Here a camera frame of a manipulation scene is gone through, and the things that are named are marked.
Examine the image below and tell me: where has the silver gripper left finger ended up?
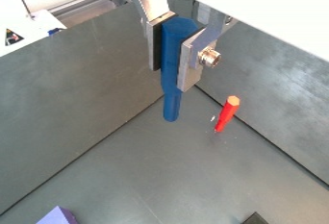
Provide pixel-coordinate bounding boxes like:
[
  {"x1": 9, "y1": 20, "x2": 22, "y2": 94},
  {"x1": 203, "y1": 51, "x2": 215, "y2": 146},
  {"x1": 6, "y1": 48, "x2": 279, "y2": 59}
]
[{"x1": 132, "y1": 0, "x2": 176, "y2": 71}]

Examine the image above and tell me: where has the black angled bracket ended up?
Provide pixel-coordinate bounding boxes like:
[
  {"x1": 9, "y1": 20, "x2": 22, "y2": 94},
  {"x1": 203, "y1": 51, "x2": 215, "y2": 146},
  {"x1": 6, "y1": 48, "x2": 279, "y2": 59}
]
[{"x1": 242, "y1": 212, "x2": 269, "y2": 224}]

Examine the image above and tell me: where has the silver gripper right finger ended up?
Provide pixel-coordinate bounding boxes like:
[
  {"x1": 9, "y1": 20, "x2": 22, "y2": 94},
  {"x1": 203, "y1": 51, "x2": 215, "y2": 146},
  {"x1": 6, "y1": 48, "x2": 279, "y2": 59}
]
[{"x1": 178, "y1": 9, "x2": 234, "y2": 91}]

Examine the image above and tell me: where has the red hexagonal peg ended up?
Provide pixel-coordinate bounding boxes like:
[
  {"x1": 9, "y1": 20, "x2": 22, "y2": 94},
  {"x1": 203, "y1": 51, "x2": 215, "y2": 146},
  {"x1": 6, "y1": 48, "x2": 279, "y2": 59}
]
[{"x1": 214, "y1": 95, "x2": 240, "y2": 132}]

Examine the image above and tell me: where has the blue hexagonal peg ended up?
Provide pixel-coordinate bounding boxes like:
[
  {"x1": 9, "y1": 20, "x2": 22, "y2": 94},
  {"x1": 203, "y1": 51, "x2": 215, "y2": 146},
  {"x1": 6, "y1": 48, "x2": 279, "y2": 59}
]
[{"x1": 160, "y1": 16, "x2": 198, "y2": 122}]

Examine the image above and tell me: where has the purple base block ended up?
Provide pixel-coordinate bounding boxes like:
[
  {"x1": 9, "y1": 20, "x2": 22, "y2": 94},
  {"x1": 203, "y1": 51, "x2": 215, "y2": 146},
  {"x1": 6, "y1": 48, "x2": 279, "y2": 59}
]
[{"x1": 36, "y1": 206, "x2": 79, "y2": 224}]

